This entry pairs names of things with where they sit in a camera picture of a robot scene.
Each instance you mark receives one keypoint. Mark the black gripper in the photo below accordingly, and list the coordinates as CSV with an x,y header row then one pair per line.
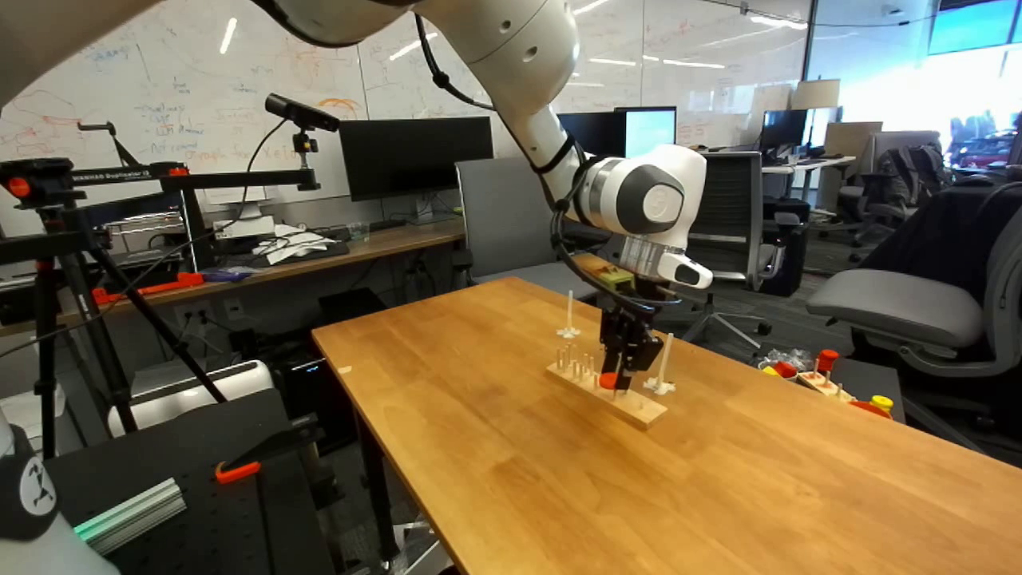
x,y
626,322

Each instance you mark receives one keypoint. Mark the orange disk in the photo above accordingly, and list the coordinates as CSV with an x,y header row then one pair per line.
x,y
607,377

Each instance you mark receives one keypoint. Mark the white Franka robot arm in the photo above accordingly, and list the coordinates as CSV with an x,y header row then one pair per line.
x,y
531,65

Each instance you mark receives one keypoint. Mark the wooden base with clear pegs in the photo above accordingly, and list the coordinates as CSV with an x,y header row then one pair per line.
x,y
633,406

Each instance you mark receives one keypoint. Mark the red toy block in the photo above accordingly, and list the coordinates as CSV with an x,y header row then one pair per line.
x,y
782,369

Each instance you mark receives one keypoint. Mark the black office chair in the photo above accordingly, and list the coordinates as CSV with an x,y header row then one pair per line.
x,y
736,211

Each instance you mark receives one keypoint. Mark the grey chair backrest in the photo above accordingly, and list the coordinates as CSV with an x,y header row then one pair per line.
x,y
505,219

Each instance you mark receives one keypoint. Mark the orange cup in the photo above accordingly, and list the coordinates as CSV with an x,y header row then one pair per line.
x,y
829,360

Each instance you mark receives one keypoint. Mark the colourful toy board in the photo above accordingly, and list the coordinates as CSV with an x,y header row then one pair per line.
x,y
824,385

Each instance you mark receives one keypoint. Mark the lit computer monitor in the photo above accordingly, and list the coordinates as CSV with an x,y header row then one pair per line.
x,y
650,133

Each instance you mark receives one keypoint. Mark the dark computer monitor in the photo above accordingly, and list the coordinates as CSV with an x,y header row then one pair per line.
x,y
593,133

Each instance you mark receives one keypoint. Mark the small colourful toy pieces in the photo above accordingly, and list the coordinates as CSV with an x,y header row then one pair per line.
x,y
866,385

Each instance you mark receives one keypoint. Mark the yellow toy block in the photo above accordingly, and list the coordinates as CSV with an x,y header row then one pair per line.
x,y
879,404

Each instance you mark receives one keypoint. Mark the grey office chair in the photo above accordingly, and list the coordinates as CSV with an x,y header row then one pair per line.
x,y
904,303

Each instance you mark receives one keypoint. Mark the wide black monitor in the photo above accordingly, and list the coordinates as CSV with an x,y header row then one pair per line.
x,y
415,158

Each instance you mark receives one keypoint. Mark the wooden workbench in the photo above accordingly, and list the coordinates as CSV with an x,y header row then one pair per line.
x,y
321,259

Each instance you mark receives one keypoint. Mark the white papers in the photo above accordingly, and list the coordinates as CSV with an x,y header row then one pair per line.
x,y
280,243

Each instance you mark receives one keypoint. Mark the black clamp orange tip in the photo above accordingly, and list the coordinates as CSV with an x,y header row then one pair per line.
x,y
265,448

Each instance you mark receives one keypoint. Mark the white box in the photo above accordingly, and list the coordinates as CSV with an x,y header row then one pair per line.
x,y
191,396

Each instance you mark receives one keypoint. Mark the red clamp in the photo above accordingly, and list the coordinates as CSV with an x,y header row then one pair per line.
x,y
148,290

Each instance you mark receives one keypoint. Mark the aluminium bar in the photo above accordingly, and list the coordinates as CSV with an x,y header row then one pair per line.
x,y
129,511

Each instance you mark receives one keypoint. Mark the black cap white logo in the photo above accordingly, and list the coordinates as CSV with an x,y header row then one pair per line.
x,y
24,490

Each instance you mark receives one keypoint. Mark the black camera on stand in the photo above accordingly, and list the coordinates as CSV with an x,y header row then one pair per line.
x,y
302,110

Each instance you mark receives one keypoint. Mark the black camera tripod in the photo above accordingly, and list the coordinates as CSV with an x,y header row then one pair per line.
x,y
48,192

